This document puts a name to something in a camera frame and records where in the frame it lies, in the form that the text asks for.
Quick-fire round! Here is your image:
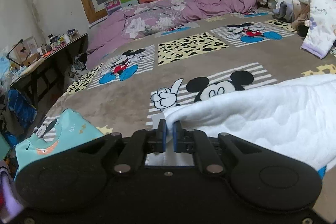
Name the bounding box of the white quilted jacket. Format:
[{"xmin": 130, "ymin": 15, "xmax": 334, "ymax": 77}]
[{"xmin": 149, "ymin": 74, "xmax": 335, "ymax": 171}]

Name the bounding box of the brown Mickey Mouse blanket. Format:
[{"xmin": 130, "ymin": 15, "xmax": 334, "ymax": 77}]
[{"xmin": 31, "ymin": 9, "xmax": 336, "ymax": 214}]

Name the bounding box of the teal cartoon shirt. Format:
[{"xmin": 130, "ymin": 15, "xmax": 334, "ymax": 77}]
[{"xmin": 15, "ymin": 109, "xmax": 103, "ymax": 178}]

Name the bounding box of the dark wooden side table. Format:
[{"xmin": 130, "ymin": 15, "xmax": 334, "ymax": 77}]
[{"xmin": 10, "ymin": 34, "xmax": 88, "ymax": 107}]

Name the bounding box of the blue denim garment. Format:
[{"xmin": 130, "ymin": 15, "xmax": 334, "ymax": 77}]
[{"xmin": 7, "ymin": 89, "xmax": 38, "ymax": 130}]

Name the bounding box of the purple floral duvet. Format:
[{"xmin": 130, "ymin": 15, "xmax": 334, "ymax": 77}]
[{"xmin": 86, "ymin": 0, "xmax": 258, "ymax": 70}]

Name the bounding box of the framed picture on table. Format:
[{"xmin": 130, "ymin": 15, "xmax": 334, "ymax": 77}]
[{"xmin": 6, "ymin": 36, "xmax": 38, "ymax": 67}]

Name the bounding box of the white floral pajama garment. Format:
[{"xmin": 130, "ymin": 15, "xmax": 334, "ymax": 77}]
[{"xmin": 301, "ymin": 0, "xmax": 335, "ymax": 59}]

